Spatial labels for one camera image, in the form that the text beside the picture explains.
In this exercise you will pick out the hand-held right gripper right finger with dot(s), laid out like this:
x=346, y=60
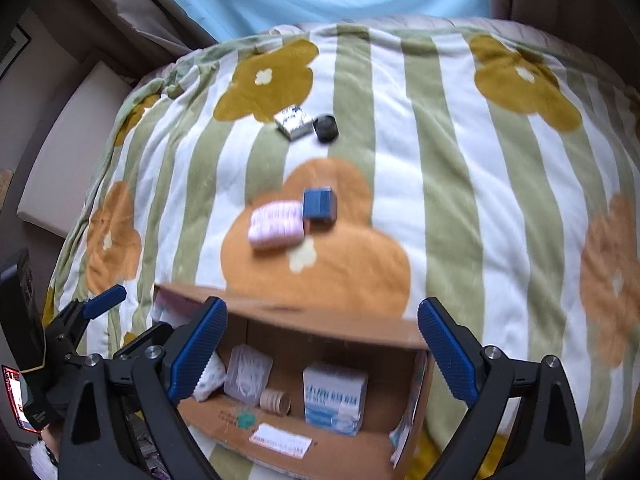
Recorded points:
x=446, y=355

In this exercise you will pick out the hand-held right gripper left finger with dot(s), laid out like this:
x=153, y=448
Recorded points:
x=197, y=352

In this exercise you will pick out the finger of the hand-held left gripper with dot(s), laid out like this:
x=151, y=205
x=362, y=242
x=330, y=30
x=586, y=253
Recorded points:
x=104, y=302
x=145, y=337

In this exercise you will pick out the person's left forearm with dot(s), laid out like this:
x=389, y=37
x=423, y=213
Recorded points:
x=46, y=452

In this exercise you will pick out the white lace pouch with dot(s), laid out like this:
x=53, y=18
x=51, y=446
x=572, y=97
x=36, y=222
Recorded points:
x=210, y=380

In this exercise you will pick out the clear plastic bag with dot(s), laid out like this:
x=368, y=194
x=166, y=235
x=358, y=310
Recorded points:
x=247, y=372

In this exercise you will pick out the white and blue packet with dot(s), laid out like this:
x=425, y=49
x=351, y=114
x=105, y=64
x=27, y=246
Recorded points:
x=404, y=430

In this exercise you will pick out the beige tape roll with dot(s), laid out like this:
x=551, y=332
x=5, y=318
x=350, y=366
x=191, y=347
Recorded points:
x=275, y=402

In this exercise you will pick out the white and blue carton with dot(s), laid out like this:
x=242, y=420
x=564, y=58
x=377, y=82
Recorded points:
x=334, y=397

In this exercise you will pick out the cardboard box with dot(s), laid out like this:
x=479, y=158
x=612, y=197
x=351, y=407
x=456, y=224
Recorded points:
x=320, y=317

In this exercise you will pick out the beige cushioned bench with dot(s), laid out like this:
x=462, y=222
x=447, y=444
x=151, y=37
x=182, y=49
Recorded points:
x=65, y=160

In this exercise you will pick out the pink striped packet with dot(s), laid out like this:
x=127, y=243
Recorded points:
x=276, y=224

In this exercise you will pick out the striped floral blanket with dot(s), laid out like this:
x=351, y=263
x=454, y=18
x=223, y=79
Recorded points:
x=450, y=185

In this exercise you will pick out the small blue box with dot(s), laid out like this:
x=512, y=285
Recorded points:
x=319, y=205

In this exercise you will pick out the white box with blue print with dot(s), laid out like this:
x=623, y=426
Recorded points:
x=294, y=121

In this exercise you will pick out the black round case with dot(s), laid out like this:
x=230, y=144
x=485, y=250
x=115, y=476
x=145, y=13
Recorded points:
x=326, y=129

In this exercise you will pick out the dark picture frame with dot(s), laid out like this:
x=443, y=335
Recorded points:
x=12, y=50

